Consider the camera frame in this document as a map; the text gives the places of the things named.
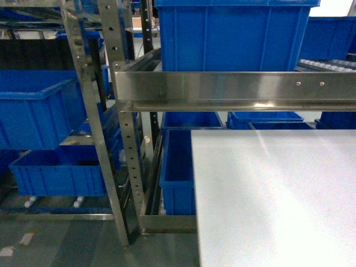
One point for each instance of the blue centre plastic bin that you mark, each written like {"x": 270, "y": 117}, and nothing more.
{"x": 327, "y": 38}

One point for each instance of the blue shelf bin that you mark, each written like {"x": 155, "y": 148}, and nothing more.
{"x": 39, "y": 108}
{"x": 66, "y": 171}

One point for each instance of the blue bin beside table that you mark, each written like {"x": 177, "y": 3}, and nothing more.
{"x": 177, "y": 176}

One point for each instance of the large blue left bin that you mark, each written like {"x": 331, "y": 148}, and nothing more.
{"x": 232, "y": 35}

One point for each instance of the steel perforated shelf upright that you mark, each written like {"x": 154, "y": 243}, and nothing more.
{"x": 113, "y": 19}

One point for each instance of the blue left shelf lower bin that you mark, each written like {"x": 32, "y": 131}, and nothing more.
{"x": 66, "y": 171}

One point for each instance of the blue left shelf upper bin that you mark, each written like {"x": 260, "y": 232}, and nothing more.
{"x": 39, "y": 108}

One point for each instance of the stainless steel front shelf rail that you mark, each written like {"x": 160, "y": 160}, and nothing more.
{"x": 235, "y": 91}

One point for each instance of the steel slanted shelf post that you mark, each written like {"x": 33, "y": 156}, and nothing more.
{"x": 74, "y": 23}

